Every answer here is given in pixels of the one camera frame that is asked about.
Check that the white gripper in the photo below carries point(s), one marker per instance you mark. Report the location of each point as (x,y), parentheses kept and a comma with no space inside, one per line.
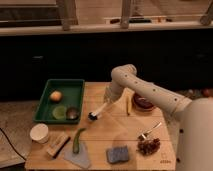
(113,92)

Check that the white handled dish brush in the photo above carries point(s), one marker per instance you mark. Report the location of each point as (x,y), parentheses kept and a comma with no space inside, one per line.
(94,115)

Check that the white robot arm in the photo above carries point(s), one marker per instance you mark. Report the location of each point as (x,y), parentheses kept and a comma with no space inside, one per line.
(195,142)

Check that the wooden scrub brush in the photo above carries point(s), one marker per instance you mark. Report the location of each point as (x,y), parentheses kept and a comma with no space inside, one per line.
(54,148)

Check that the dark red bowl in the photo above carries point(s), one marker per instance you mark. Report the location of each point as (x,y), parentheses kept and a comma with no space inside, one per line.
(142,103)

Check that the green plastic tray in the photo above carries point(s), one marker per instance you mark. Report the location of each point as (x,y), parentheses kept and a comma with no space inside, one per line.
(72,96)

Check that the orange round fruit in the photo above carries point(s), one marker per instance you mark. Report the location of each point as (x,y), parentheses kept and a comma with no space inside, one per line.
(56,96)

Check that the green round lid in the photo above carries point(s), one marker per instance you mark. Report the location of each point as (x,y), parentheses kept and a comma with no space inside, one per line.
(59,112)

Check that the blue sponge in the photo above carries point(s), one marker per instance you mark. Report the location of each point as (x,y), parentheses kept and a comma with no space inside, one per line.
(117,154)

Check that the brown grape bunch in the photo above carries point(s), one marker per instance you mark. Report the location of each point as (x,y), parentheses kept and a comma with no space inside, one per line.
(149,147)

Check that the green chili pepper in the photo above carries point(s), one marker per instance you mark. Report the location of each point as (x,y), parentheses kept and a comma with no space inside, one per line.
(76,145)

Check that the grey cloth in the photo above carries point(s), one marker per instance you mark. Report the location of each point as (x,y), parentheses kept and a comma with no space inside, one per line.
(81,159)

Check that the white paper cup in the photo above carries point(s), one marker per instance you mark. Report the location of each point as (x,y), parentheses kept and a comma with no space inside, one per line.
(40,133)

